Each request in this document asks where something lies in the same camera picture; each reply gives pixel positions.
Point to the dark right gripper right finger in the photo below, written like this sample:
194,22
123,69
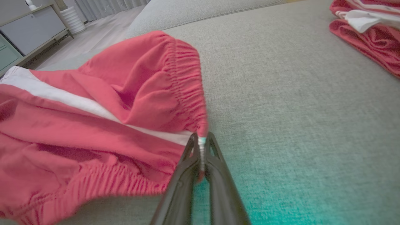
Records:
223,193

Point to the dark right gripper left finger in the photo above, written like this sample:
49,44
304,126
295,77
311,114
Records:
181,193

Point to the red shorts white trim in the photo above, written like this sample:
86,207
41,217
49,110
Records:
93,131

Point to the red white basketball jersey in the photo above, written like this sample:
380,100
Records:
375,43

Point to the grey pleated curtain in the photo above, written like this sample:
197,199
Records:
106,7

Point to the white ribbed cylinder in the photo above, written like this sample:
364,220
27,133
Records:
73,20

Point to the grey drawer cabinet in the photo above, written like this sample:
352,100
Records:
31,31

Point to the small white device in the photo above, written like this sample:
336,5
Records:
31,4

